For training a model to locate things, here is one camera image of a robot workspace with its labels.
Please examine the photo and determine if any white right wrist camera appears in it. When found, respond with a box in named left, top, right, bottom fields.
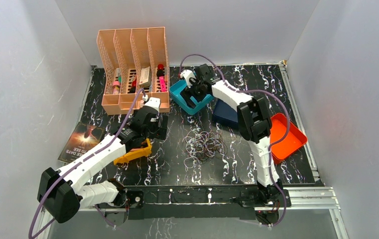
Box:
left=179, top=69, right=198, bottom=88

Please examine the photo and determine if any pink tape roll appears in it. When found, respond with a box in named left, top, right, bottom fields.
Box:
left=112, top=80, right=121, bottom=95

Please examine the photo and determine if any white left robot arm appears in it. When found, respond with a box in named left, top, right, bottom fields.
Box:
left=37, top=98, right=168, bottom=223

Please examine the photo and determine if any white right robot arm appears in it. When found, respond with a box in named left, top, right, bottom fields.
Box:
left=178, top=64, right=282, bottom=206

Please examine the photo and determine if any teal plastic tray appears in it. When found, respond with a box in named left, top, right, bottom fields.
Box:
left=169, top=79, right=215, bottom=116

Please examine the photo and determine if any dark book with sunset cover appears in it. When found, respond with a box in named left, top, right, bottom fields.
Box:
left=58, top=122, right=105, bottom=163

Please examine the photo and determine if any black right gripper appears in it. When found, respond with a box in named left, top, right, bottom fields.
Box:
left=179, top=77, right=206, bottom=110

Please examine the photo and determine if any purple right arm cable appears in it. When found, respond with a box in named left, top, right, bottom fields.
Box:
left=179, top=54, right=291, bottom=228

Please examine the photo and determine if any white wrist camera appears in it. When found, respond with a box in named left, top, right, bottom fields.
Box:
left=144, top=97, right=161, bottom=113
left=179, top=69, right=198, bottom=88

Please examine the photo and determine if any peach plastic file organizer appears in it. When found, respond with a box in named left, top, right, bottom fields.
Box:
left=97, top=27, right=170, bottom=115

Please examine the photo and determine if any small white box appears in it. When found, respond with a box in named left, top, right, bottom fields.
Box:
left=138, top=67, right=152, bottom=88

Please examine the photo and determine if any yellow plastic parts bin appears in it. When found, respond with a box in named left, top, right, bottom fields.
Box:
left=113, top=138, right=152, bottom=165

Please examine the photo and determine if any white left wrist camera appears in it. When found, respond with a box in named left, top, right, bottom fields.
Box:
left=144, top=97, right=161, bottom=113

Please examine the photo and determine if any dark blue plastic tray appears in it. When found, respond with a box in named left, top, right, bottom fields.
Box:
left=212, top=99, right=239, bottom=129

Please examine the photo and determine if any pink marker pen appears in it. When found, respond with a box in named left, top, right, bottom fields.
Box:
left=159, top=76, right=167, bottom=92

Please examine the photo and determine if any tangled pile of wires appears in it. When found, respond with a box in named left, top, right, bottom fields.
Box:
left=182, top=130, right=229, bottom=169

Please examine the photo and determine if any red capped black bottle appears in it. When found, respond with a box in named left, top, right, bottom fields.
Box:
left=156, top=64, right=165, bottom=78

